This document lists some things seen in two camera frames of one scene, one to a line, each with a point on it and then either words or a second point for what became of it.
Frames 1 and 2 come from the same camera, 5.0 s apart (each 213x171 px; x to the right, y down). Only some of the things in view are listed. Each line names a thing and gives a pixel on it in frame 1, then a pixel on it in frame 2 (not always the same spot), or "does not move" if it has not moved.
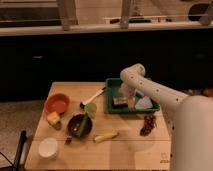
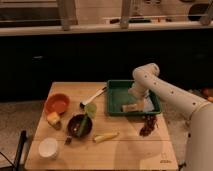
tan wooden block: x=120 y=100 to x=129 y=107
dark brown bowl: x=74 y=124 does not move
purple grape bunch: x=149 y=121 does not move
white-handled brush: x=99 y=92 does not move
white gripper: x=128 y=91 to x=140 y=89
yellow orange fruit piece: x=54 y=120 does not move
